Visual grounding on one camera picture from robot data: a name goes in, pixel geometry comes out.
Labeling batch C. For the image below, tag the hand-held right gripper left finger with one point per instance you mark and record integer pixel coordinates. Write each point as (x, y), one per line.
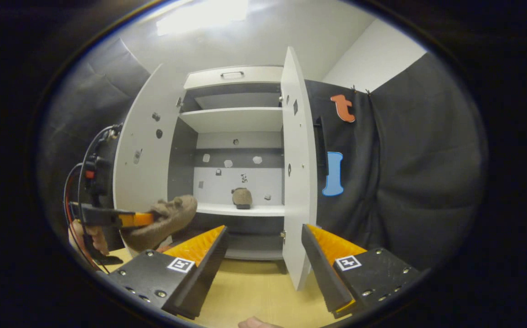
(204, 280)

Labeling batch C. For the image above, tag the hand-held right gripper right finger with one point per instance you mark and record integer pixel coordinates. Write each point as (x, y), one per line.
(329, 278)

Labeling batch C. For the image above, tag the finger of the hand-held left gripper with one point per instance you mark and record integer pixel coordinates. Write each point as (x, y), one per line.
(131, 219)

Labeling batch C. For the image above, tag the brown fuzzy shoe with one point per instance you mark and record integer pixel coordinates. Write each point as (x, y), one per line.
(242, 198)
(172, 218)

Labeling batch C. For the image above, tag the white cabinet door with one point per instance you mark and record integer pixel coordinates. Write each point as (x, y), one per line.
(145, 136)
(297, 205)

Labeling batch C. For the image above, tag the white shoe cabinet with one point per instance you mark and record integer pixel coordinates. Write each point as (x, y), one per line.
(231, 119)

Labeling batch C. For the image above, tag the white cabinet drawer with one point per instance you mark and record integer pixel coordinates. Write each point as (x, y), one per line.
(258, 75)

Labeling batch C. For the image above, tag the black backdrop cloth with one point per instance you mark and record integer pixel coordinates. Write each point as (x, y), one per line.
(427, 173)

